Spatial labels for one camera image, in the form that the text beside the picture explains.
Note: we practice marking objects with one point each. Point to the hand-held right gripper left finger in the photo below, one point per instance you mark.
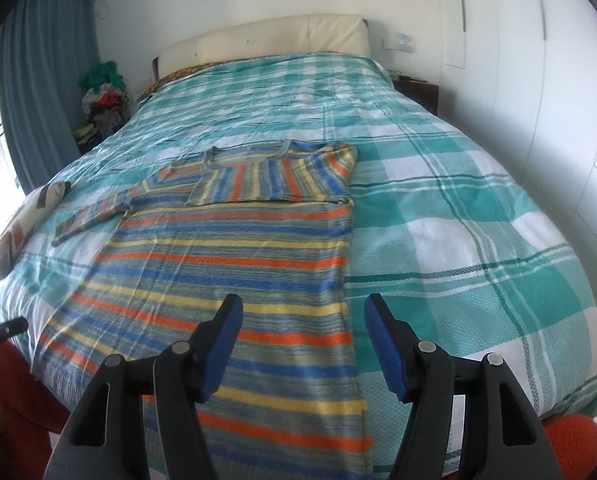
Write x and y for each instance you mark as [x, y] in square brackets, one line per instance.
[221, 350]

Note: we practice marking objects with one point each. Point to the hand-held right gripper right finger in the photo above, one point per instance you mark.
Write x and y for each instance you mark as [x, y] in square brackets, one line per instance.
[388, 350]

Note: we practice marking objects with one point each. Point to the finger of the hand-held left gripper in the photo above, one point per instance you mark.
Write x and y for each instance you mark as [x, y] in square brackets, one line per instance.
[8, 329]

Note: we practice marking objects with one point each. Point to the striped knit sweater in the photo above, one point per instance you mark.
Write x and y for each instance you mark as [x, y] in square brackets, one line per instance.
[228, 260]

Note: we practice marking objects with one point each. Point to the pile of mixed clothes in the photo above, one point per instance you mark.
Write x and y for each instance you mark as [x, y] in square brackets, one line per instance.
[106, 100]

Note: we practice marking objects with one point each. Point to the patterned cream pillow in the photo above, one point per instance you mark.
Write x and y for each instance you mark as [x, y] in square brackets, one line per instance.
[33, 200]

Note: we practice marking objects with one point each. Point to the teal plaid blanket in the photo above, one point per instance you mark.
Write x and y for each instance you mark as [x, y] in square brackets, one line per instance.
[453, 235]

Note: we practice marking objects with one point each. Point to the orange fleece cloth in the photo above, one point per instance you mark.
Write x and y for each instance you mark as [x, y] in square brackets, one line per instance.
[573, 435]

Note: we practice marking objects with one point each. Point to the blue-grey curtain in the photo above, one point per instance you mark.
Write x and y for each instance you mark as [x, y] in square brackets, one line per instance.
[43, 85]

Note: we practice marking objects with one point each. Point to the dark nightstand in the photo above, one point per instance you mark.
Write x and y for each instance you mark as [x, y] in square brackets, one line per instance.
[423, 95]

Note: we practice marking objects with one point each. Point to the yellow patterned sheet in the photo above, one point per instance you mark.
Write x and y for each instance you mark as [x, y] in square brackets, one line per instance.
[173, 77]

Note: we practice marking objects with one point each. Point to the white wardrobe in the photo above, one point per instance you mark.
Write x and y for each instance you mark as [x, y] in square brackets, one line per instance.
[553, 85]

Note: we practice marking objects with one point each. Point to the cream padded headboard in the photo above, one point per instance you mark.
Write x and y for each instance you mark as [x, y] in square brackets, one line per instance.
[278, 40]

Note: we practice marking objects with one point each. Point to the white wall socket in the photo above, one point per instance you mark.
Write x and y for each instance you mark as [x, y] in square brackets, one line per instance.
[401, 44]

